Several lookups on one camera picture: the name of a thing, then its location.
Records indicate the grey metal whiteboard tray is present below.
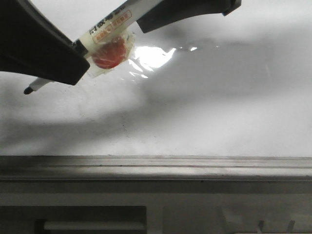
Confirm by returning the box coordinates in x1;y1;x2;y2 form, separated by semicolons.
0;156;312;181

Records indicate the red magnet taped to marker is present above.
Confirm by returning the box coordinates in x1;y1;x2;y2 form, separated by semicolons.
87;30;136;78

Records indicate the white whiteboard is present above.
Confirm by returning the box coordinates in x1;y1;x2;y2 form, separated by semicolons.
0;0;312;157

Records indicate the black and white whiteboard marker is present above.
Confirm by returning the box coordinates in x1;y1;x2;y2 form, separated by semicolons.
19;0;156;95

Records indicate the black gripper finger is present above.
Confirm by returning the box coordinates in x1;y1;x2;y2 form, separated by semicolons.
0;0;90;85
136;0;242;33

